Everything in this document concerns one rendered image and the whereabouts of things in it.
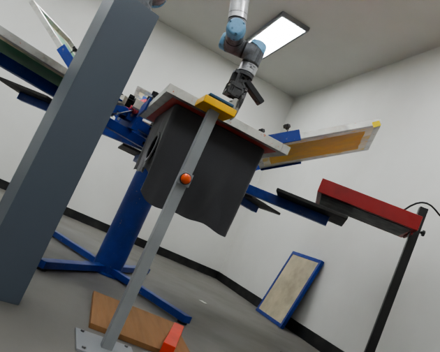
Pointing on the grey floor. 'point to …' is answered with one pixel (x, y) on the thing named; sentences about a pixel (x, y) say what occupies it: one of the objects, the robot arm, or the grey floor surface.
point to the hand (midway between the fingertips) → (230, 119)
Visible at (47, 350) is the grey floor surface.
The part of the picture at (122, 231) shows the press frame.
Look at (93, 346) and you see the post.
